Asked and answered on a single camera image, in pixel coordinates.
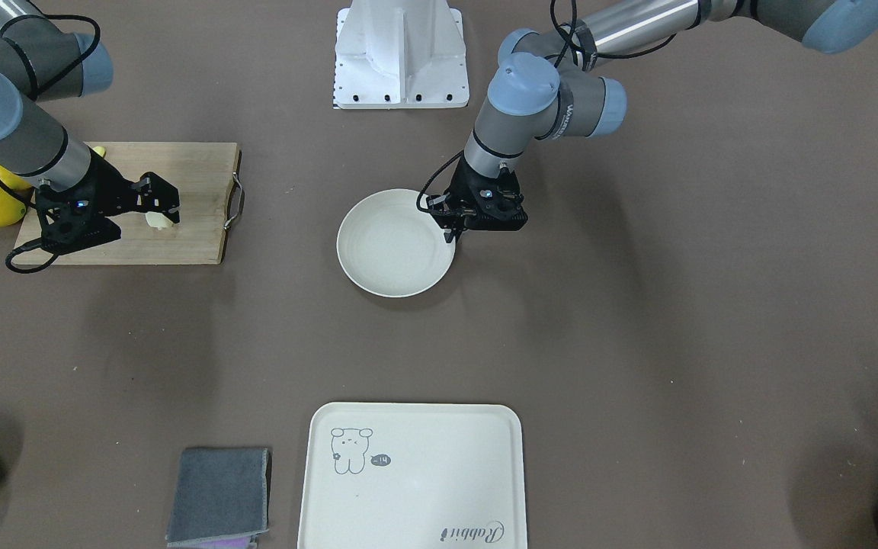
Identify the whole yellow lemon upper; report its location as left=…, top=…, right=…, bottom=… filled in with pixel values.
left=0, top=166, right=33, bottom=191

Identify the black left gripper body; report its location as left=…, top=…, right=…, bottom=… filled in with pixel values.
left=418, top=156, right=527, bottom=233

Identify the wooden cutting board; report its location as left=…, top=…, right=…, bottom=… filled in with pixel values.
left=55, top=140, right=240, bottom=265

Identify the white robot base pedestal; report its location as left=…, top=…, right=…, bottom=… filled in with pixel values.
left=332, top=1, right=470, bottom=109

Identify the cream rectangular tray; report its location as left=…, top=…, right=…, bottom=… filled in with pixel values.
left=297, top=402, right=527, bottom=548

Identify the pale steamed bun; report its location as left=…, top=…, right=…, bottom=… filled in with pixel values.
left=144, top=212, right=175, bottom=230

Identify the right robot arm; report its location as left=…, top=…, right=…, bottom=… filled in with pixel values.
left=0, top=1, right=180, bottom=255

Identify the grey folded cloth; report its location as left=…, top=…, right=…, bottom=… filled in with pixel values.
left=166, top=446, right=271, bottom=548

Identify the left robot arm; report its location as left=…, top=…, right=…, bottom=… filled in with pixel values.
left=417, top=1, right=878, bottom=244

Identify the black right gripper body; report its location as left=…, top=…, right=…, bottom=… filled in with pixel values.
left=35, top=159, right=180, bottom=253

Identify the cream round plate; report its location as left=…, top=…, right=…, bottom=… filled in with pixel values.
left=337, top=188, right=456, bottom=298

